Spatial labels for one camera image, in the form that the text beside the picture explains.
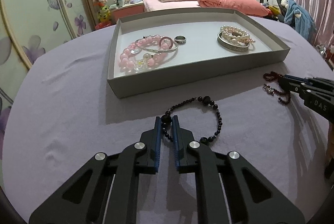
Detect dark red garnet bead strand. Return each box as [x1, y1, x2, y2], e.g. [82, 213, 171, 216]
[263, 71, 291, 105]

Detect wide silver cuff bangle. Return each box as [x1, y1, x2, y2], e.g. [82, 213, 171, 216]
[217, 32, 255, 52]

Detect white pearl bracelet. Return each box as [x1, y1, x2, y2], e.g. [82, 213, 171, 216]
[219, 24, 252, 45]

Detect black bead bracelet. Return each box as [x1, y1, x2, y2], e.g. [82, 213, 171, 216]
[160, 95, 224, 148]

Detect thin silver bangle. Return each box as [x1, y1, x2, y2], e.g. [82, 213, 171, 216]
[134, 35, 179, 53]

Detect pink bead bracelet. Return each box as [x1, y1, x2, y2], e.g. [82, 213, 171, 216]
[118, 34, 173, 74]

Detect person's right hand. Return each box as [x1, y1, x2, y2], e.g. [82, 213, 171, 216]
[325, 122, 334, 167]

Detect blue hanging clothes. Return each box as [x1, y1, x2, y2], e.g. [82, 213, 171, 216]
[284, 0, 316, 41]

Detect salmon folded duvet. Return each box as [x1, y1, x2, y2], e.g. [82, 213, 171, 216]
[197, 0, 269, 17]

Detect lavender table cloth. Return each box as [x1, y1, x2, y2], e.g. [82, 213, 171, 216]
[2, 18, 333, 220]

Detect grey cardboard tray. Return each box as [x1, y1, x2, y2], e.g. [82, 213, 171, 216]
[107, 8, 290, 98]

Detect red waste basket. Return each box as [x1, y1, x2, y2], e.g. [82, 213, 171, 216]
[95, 20, 112, 31]

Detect pink white nightstand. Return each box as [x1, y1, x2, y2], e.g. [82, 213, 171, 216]
[110, 2, 144, 24]

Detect sliding wardrobe with flowers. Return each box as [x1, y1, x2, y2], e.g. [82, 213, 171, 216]
[0, 0, 96, 162]

